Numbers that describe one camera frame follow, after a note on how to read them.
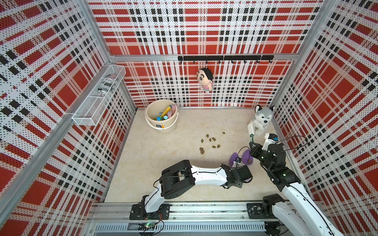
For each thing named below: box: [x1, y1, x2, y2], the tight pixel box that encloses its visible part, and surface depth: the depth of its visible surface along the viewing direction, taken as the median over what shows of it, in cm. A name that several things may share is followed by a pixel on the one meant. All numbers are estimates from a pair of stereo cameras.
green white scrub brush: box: [247, 123, 254, 143], surface depth 84 cm
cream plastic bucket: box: [144, 99, 179, 134], surface depth 98 cm
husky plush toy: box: [252, 104, 276, 137], surface depth 95 cm
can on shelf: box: [97, 74, 118, 95], surface depth 79 cm
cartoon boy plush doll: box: [196, 67, 214, 93], surface depth 94 cm
